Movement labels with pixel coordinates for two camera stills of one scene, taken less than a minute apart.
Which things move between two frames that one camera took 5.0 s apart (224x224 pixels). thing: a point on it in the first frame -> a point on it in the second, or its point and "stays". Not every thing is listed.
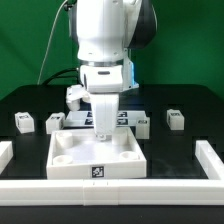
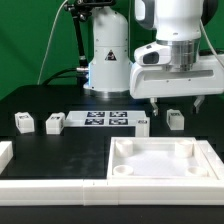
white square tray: x=77 y=153 -> x=159 y=158
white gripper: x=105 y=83 -> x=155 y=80
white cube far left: x=24 y=122 stays
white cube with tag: x=175 y=120 stays
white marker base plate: x=84 y=118 stays
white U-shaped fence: x=98 y=192 stays
